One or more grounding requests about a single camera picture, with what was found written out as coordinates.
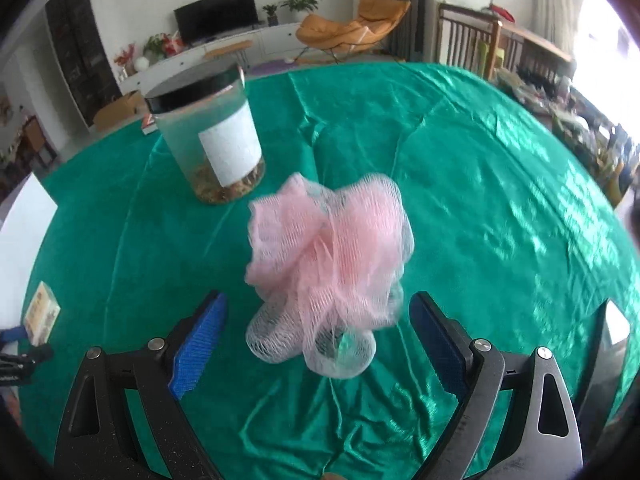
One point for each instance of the black flat television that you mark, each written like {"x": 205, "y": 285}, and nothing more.
{"x": 215, "y": 15}

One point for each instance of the grey curtain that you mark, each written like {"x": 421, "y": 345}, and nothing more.
{"x": 411, "y": 5}

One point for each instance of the wooden dining furniture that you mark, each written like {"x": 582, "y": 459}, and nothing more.
{"x": 27, "y": 152}

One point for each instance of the small potted plant dark pot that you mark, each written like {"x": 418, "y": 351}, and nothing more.
{"x": 271, "y": 15}

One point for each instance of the person's left forearm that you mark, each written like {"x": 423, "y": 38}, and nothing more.
{"x": 7, "y": 407}

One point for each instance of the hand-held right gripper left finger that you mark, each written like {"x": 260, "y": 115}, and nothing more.
{"x": 197, "y": 352}

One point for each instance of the tall dark display cabinet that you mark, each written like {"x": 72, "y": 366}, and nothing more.
{"x": 80, "y": 50}

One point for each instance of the large green potted plant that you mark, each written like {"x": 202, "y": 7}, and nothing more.
{"x": 300, "y": 1}

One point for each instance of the purple floor mat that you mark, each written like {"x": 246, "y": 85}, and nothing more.
{"x": 272, "y": 66}

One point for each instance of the framed wall painting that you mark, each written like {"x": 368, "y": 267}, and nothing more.
{"x": 5, "y": 107}

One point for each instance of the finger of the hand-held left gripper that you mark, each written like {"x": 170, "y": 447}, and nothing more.
{"x": 35, "y": 354}
{"x": 14, "y": 336}

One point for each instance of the green satin tablecloth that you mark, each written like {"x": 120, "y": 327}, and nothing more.
{"x": 475, "y": 210}

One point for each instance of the red cloth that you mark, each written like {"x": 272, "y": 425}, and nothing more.
{"x": 501, "y": 12}

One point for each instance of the clear jar with black lid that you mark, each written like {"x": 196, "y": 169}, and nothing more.
{"x": 215, "y": 140}

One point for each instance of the orange lounge chair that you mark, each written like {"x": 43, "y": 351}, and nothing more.
{"x": 350, "y": 27}

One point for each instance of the pink mesh bath loofah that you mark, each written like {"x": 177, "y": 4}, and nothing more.
{"x": 325, "y": 260}

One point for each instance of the round white vase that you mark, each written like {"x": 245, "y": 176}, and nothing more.
{"x": 142, "y": 63}

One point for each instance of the small wooden stool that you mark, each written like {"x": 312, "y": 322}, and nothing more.
{"x": 227, "y": 49}

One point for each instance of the pile of assorted clutter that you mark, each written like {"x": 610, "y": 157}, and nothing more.
{"x": 575, "y": 125}

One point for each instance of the dark wooden chair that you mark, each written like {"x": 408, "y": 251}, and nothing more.
{"x": 465, "y": 40}

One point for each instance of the small yellow carton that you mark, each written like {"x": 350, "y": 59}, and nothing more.
{"x": 42, "y": 312}

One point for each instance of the white cardboard box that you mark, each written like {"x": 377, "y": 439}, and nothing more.
{"x": 20, "y": 240}

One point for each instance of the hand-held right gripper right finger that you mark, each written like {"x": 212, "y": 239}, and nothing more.
{"x": 440, "y": 347}

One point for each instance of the white sheer curtain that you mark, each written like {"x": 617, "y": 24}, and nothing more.
{"x": 557, "y": 5}

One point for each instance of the green plant with red ornaments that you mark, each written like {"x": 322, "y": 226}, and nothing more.
{"x": 160, "y": 45}

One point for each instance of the brown cardboard box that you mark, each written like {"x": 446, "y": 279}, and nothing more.
{"x": 117, "y": 112}

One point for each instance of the red flowers in vase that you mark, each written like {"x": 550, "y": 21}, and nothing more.
{"x": 125, "y": 55}

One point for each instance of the smartphone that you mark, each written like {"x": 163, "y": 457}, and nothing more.
{"x": 607, "y": 340}

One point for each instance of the white television cabinet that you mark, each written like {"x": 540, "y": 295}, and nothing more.
{"x": 280, "y": 42}

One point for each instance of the wooden side desk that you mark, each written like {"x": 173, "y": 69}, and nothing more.
{"x": 537, "y": 47}

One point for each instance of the orange book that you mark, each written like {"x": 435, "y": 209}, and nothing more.
{"x": 148, "y": 126}

